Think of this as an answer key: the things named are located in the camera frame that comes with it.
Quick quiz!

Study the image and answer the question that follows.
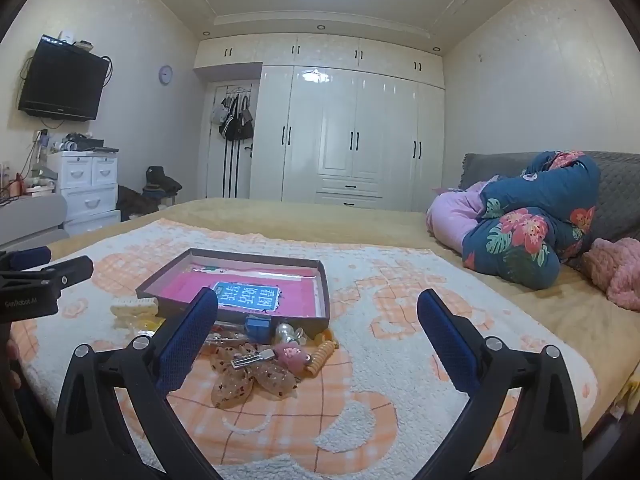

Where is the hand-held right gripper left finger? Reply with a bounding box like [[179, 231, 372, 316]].
[[52, 286, 223, 480]]

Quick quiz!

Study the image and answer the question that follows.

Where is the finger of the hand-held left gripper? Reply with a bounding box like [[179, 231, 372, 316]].
[[37, 255, 95, 291], [0, 246, 52, 273]]

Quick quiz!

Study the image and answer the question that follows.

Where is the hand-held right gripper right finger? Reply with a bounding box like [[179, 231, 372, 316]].
[[416, 288, 585, 480]]

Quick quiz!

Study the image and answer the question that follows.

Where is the shallow brown cardboard box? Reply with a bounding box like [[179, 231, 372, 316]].
[[136, 247, 331, 336]]

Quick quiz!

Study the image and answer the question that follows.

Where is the cream hair claw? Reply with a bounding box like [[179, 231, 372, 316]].
[[110, 296, 160, 329]]

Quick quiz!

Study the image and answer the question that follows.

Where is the clear glitter bow hair clip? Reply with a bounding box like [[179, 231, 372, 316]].
[[210, 342, 301, 409]]

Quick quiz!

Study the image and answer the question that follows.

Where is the pink strawberry hair clip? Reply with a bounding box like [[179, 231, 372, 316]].
[[272, 342, 314, 372]]

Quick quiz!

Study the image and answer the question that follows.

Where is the orange spiral hair tie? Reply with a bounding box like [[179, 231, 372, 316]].
[[305, 329, 339, 379]]

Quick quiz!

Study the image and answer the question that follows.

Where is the small blue hair clip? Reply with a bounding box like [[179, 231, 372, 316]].
[[245, 314, 271, 339]]

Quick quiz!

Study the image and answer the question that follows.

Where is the white and orange printed blanket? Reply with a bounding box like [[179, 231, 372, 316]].
[[10, 220, 601, 480]]

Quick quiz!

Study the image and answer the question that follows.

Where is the white plastic drawer cabinet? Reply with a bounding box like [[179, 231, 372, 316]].
[[47, 150, 122, 236]]

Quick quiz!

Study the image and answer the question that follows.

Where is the dark brown clothes pile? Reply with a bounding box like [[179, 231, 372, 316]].
[[117, 185, 162, 222]]

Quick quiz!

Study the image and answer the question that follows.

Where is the clear pearl hair accessory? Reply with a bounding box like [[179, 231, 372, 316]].
[[274, 322, 306, 346]]

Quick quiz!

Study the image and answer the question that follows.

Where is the stool with folded clothes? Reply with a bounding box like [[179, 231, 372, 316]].
[[142, 166, 182, 203]]

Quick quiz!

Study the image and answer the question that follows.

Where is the black device box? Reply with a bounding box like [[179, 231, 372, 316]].
[[64, 134, 120, 154]]

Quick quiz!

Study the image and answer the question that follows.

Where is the blue floral pink-lined quilt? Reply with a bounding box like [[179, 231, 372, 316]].
[[426, 150, 602, 292]]

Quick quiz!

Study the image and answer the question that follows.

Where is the bed with yellow sheet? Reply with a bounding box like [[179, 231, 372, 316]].
[[45, 197, 640, 461]]

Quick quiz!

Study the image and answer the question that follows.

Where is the white door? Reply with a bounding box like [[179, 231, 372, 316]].
[[206, 82, 261, 200]]

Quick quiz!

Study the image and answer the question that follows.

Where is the pink fluffy blanket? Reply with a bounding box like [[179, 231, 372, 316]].
[[582, 237, 640, 311]]

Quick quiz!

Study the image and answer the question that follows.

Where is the black hanging handbag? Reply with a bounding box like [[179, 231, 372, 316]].
[[220, 94, 255, 142]]

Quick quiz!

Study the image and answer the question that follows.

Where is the white glossy wardrobe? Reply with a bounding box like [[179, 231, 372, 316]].
[[194, 33, 446, 212]]

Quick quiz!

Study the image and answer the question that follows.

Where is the black wall television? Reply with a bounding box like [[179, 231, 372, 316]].
[[18, 35, 110, 122]]

